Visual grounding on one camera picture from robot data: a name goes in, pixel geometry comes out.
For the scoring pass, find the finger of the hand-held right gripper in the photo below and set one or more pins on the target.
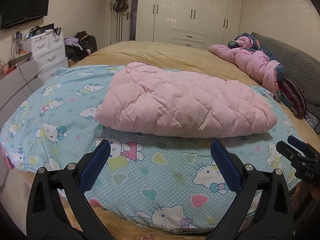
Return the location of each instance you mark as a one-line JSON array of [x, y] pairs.
[[287, 150], [297, 142]]

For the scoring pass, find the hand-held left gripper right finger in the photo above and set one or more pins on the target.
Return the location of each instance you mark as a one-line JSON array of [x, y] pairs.
[[225, 167]]

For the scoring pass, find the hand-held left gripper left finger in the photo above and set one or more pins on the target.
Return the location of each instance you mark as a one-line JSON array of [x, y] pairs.
[[96, 165]]

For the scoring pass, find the pink quilted jacket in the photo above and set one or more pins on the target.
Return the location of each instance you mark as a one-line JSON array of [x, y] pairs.
[[180, 100]]

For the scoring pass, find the dark clothes pile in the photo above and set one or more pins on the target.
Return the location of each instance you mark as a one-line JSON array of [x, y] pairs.
[[76, 53]]

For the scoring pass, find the dark floral cloth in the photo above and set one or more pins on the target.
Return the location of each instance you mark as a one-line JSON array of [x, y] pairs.
[[312, 122]]

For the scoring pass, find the dark striped cloth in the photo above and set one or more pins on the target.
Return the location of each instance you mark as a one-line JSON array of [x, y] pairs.
[[292, 97]]

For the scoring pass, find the blue cartoon cat bed sheet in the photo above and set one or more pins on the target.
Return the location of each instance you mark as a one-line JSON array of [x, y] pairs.
[[162, 165]]

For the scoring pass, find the grey quilted headboard cushion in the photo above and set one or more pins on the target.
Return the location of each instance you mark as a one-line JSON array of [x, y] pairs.
[[295, 55]]

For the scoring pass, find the pink floral quilt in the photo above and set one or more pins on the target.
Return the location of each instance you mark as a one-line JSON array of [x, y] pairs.
[[250, 60]]

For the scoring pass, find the grey low cabinet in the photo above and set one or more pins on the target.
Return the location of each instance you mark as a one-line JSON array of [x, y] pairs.
[[17, 85]]

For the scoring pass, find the white drawer cabinet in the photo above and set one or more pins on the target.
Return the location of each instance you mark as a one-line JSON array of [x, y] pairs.
[[47, 55]]

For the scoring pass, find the black bag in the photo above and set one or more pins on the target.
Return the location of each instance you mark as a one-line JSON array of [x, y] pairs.
[[86, 41]]

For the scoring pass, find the purple cloth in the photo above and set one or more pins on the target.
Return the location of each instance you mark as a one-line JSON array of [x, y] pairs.
[[72, 42]]

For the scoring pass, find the bed with tan blanket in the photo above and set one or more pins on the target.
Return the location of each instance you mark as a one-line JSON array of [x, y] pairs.
[[175, 52]]

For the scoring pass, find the room door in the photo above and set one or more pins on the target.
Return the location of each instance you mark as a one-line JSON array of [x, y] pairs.
[[125, 27]]

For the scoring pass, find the blue label bottle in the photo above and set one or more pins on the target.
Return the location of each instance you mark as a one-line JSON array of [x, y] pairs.
[[19, 43]]

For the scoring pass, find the white wardrobe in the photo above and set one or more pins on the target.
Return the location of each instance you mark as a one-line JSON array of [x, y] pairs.
[[195, 10]]

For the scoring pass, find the black wall television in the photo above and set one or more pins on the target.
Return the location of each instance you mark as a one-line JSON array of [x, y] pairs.
[[25, 6]]

